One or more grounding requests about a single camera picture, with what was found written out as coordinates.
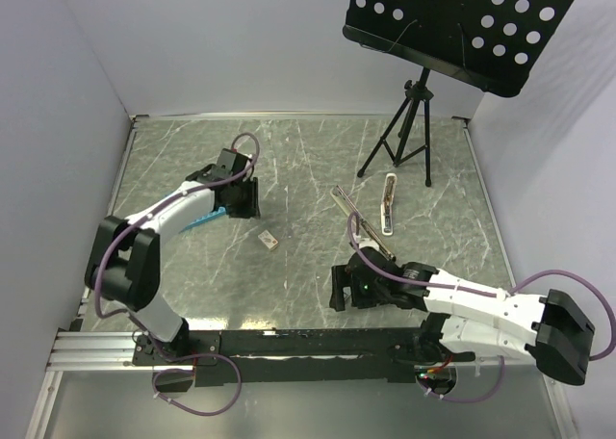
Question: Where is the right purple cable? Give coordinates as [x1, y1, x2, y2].
[346, 211, 616, 404]

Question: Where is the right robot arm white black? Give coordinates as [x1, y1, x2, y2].
[329, 246, 595, 386]

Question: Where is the black tripod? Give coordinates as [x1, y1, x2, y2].
[356, 67, 434, 187]

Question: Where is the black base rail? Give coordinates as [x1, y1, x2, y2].
[132, 327, 475, 387]

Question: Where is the long metal stapler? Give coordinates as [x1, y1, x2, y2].
[330, 185, 396, 261]

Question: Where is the blue studded base plate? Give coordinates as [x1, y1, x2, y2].
[182, 207, 226, 232]

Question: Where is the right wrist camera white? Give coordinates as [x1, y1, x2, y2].
[349, 232, 380, 250]

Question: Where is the black perforated music stand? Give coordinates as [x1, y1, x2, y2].
[343, 0, 575, 98]

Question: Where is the white stapler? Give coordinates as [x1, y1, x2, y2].
[380, 172, 398, 236]

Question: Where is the small staple box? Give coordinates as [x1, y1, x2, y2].
[258, 230, 279, 251]

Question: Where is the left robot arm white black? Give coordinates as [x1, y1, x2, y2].
[85, 148, 260, 364]

